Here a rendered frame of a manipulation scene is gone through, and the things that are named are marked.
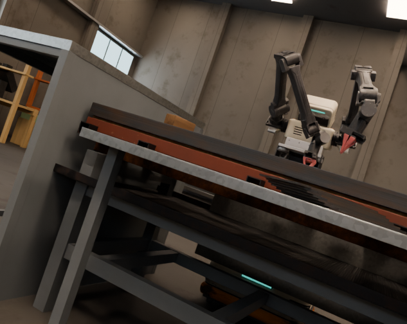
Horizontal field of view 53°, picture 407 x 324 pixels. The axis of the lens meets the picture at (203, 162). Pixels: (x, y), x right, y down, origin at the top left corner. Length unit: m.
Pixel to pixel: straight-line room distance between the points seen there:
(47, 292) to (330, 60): 11.40
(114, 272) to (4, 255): 0.43
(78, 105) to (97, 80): 0.14
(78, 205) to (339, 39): 11.52
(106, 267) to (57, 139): 0.54
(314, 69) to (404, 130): 2.98
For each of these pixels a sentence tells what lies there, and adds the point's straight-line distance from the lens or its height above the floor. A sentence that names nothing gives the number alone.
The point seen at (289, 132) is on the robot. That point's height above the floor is 1.13.
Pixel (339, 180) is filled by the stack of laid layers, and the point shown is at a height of 0.85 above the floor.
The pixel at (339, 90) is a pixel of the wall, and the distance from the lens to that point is 12.20.
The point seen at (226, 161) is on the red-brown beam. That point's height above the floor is 0.80.
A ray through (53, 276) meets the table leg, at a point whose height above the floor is 0.15.
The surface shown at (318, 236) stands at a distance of 2.11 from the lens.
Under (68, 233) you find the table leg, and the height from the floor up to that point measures 0.33.
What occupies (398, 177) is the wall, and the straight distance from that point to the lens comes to 11.70.
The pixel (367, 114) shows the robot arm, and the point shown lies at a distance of 1.64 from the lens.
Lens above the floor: 0.74
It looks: 1 degrees up
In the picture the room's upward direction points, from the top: 19 degrees clockwise
